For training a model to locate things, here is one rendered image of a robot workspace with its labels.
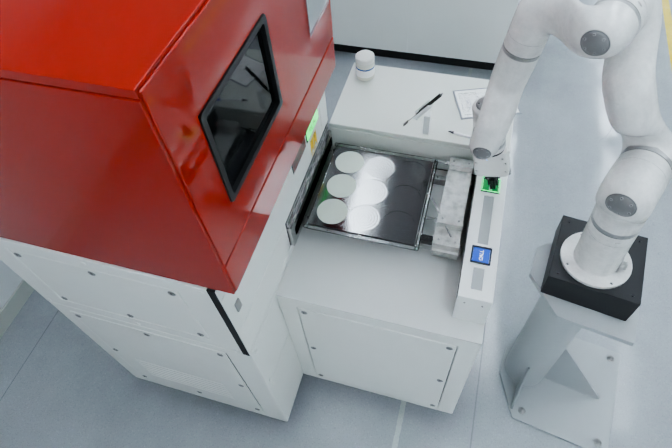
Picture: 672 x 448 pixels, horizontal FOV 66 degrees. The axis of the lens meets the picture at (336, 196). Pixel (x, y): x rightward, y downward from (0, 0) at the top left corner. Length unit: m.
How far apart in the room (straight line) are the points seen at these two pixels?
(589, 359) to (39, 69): 2.28
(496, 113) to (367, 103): 0.67
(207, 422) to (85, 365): 0.65
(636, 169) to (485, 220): 0.48
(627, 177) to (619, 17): 0.37
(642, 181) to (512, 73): 0.37
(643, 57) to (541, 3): 0.23
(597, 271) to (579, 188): 1.48
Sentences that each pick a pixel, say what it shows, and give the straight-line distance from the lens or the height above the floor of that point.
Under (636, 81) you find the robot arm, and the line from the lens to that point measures 1.22.
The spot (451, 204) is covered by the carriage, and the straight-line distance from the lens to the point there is 1.72.
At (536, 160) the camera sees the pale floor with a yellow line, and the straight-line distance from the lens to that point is 3.11.
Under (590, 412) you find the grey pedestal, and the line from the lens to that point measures 2.47.
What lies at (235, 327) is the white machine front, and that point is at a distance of 1.38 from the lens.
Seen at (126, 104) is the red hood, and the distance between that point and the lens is 0.77.
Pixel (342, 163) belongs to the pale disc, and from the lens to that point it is 1.79.
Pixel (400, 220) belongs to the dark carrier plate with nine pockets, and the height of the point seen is 0.90.
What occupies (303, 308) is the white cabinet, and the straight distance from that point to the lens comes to 1.65.
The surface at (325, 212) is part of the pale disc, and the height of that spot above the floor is 0.90.
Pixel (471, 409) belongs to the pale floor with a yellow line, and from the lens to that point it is 2.36.
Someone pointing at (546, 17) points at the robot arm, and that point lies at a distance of 1.20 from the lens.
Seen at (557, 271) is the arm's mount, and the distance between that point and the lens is 1.60.
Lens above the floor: 2.25
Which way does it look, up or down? 53 degrees down
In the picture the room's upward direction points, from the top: 6 degrees counter-clockwise
